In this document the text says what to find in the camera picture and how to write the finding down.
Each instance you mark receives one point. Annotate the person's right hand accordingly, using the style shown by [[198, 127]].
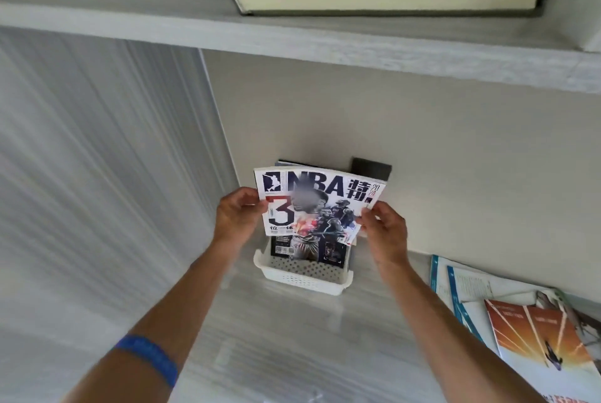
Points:
[[387, 238]]

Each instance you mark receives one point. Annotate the person's left hand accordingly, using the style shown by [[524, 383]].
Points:
[[237, 219]]

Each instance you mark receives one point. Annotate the dark blue cover magazine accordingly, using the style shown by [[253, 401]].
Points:
[[328, 252]]

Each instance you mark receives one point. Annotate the white magazine red numeral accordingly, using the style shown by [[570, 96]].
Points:
[[310, 182]]

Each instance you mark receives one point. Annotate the white perforated plastic basket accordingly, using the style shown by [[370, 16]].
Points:
[[300, 280]]

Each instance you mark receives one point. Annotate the pile of assorted magazines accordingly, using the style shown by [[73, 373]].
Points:
[[530, 337]]

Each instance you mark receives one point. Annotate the person's left forearm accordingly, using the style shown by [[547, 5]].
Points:
[[178, 304]]

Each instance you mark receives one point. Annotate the person's right forearm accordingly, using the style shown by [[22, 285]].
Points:
[[446, 346]]

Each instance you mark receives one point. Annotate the blue wristband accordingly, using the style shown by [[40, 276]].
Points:
[[150, 358]]

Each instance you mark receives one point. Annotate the grey wooden shelf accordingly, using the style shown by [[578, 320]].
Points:
[[141, 8]]

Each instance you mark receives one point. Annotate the dark wall socket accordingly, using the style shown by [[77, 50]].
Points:
[[371, 168]]

